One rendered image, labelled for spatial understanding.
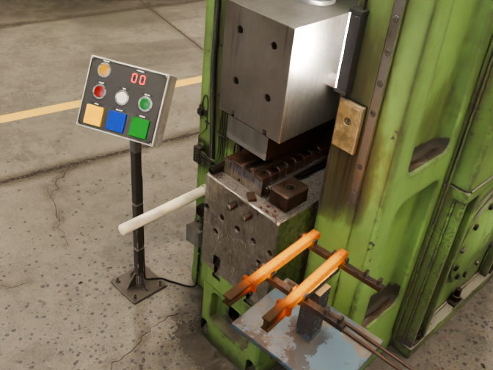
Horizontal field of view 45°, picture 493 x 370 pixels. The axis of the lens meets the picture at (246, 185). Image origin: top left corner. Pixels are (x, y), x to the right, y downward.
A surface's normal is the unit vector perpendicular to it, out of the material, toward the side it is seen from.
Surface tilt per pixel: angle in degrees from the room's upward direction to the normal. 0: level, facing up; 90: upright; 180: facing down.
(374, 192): 90
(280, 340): 0
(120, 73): 60
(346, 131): 90
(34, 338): 0
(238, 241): 90
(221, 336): 90
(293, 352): 0
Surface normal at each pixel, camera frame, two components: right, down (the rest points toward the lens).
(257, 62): -0.72, 0.36
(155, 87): -0.26, 0.05
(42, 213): 0.08, -0.81
